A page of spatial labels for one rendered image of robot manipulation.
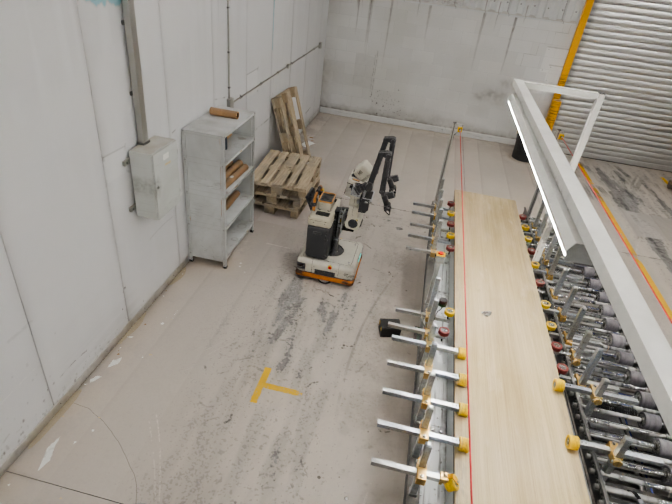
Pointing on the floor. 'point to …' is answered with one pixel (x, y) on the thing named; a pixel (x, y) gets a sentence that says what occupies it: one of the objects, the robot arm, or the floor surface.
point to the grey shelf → (211, 138)
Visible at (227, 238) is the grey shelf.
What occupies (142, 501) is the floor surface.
